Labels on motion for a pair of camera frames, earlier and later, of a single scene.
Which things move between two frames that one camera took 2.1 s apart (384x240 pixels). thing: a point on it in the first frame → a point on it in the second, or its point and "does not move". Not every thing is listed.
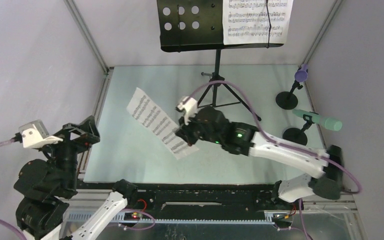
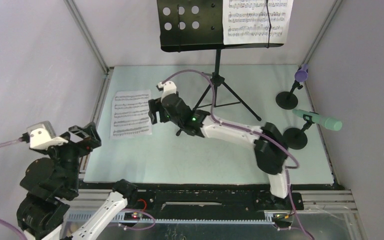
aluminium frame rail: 86,34 does not move
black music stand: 193,25 does not move
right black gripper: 184,131 → 155,106
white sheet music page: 160,123 → 130,116
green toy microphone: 321,121 does not move
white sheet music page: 245,22 does not move
